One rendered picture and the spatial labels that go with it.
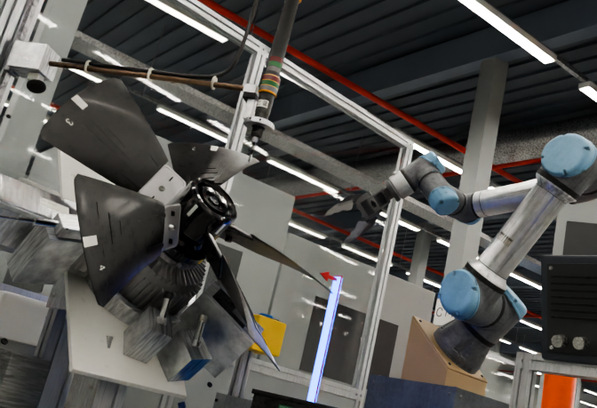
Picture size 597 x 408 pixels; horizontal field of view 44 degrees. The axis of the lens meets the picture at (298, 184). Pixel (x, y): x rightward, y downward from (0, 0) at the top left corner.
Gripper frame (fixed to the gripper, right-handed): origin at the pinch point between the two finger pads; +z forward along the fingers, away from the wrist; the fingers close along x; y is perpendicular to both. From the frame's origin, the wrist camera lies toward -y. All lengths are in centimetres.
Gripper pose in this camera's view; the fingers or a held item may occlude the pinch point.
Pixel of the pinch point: (336, 228)
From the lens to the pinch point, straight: 216.2
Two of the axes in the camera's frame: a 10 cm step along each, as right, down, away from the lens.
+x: -5.5, -8.3, 1.0
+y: 1.5, 0.2, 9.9
